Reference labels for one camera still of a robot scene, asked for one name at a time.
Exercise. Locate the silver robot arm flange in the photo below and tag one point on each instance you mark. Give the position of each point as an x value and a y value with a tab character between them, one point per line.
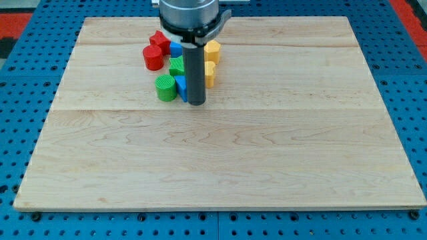
192	23

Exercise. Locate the blue triangle block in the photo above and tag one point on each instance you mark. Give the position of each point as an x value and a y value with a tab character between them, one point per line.
181	87

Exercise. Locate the yellow heart block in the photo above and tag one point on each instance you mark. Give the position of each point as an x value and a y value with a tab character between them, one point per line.
210	73

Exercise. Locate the green cylinder block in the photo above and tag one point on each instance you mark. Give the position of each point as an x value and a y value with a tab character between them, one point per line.
165	88

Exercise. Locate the green star block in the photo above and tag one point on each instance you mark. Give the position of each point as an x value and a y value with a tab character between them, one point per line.
176	66

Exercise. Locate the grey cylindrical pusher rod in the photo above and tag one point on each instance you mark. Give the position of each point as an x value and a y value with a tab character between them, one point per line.
193	62

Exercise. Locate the yellow hexagon block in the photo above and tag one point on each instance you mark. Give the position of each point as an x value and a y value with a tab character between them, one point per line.
212	51

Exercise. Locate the blue cube block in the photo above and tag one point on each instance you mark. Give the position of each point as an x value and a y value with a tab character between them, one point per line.
175	49

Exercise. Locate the wooden board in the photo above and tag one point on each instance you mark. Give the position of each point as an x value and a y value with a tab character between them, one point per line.
294	122

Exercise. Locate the red cylinder block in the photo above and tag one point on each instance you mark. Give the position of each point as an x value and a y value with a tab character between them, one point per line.
153	57

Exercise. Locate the red star block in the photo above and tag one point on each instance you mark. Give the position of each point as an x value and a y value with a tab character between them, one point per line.
159	39

